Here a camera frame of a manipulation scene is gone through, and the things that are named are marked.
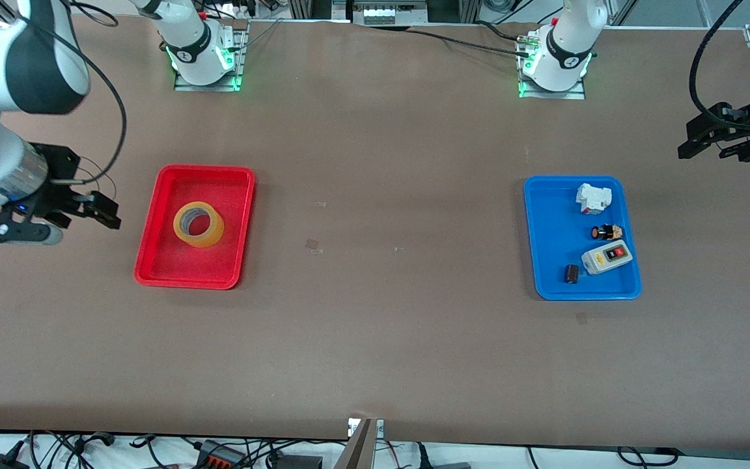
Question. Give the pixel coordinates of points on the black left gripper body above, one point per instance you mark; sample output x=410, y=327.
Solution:
x=734, y=124

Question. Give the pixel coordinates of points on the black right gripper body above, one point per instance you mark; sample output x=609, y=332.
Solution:
x=57, y=170

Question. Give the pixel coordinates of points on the yellow clear packing tape roll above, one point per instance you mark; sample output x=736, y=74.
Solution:
x=181, y=231

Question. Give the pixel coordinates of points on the small clear tape scrap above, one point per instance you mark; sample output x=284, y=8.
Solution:
x=312, y=245

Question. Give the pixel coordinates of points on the red plastic tray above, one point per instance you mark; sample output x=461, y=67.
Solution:
x=180, y=270

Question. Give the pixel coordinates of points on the white circuit breaker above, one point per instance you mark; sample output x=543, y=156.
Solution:
x=591, y=195

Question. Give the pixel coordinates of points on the black push button orange cap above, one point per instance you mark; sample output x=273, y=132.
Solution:
x=605, y=232

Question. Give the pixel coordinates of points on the blue plastic tray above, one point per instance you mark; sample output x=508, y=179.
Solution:
x=554, y=215

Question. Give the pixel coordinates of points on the dark brown cylindrical capacitor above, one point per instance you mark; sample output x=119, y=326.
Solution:
x=571, y=273

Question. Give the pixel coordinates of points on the black power adapter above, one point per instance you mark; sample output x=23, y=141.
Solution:
x=0, y=461

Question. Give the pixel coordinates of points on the black orange power strip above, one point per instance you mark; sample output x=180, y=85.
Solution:
x=219, y=456

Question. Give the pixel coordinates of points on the grey rack equipment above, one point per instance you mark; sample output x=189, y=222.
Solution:
x=388, y=10

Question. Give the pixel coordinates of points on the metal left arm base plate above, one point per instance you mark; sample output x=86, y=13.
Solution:
x=580, y=91

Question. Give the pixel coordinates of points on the grey switch box red black buttons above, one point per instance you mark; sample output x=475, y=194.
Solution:
x=597, y=262

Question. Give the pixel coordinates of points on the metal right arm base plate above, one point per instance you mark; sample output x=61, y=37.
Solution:
x=235, y=78

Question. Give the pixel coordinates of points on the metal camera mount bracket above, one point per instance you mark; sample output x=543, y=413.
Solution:
x=365, y=443

